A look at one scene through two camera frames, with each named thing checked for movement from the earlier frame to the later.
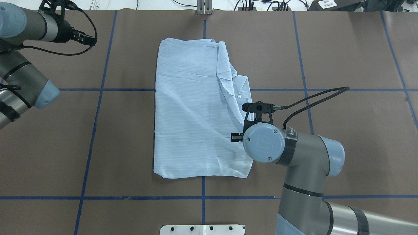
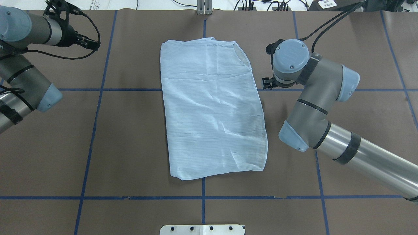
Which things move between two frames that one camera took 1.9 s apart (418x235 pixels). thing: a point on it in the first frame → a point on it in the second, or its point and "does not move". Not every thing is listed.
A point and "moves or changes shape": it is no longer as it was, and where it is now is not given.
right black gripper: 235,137 → 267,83
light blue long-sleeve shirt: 199,100 moves or changes shape
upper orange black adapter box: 240,8 does not move
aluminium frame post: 204,7 does not move
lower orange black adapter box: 275,8 does not move
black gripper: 257,112 → 270,49
